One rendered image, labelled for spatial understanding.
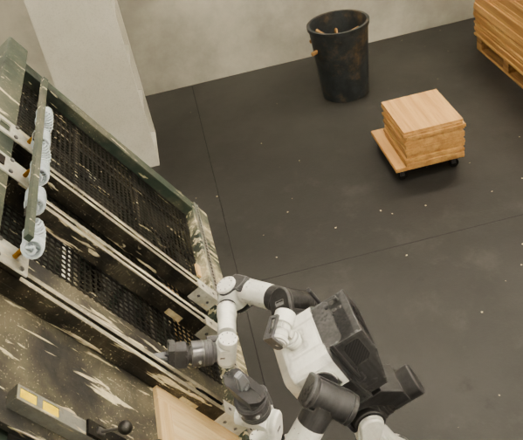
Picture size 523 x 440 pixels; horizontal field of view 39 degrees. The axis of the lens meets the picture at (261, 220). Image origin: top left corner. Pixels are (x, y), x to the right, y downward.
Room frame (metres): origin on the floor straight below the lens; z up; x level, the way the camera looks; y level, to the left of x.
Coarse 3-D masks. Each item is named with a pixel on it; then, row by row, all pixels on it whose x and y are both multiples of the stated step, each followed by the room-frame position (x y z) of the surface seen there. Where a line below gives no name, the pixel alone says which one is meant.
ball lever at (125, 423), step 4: (124, 420) 1.31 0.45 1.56; (120, 424) 1.29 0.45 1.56; (124, 424) 1.29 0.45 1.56; (128, 424) 1.29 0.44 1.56; (132, 424) 1.30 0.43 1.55; (96, 428) 1.35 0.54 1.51; (100, 428) 1.34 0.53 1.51; (112, 428) 1.32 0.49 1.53; (116, 428) 1.31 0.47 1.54; (120, 428) 1.29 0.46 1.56; (124, 428) 1.28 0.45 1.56; (128, 428) 1.28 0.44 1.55; (132, 428) 1.29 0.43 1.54; (100, 432) 1.33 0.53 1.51; (104, 432) 1.33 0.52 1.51; (120, 432) 1.28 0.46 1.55; (124, 432) 1.28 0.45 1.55; (128, 432) 1.28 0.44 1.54; (104, 436) 1.33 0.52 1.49
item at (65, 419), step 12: (12, 396) 1.32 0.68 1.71; (12, 408) 1.30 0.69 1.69; (24, 408) 1.31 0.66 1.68; (36, 408) 1.31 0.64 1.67; (60, 408) 1.36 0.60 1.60; (36, 420) 1.31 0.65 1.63; (48, 420) 1.31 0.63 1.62; (60, 420) 1.32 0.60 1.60; (72, 420) 1.34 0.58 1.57; (84, 420) 1.36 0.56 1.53; (60, 432) 1.31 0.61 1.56; (72, 432) 1.31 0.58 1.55; (84, 432) 1.32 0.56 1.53
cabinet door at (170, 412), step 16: (160, 400) 1.66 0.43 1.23; (176, 400) 1.71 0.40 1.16; (160, 416) 1.58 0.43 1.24; (176, 416) 1.63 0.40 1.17; (192, 416) 1.68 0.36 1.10; (160, 432) 1.52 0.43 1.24; (176, 432) 1.56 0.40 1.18; (192, 432) 1.61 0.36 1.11; (208, 432) 1.66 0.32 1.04; (224, 432) 1.71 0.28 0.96
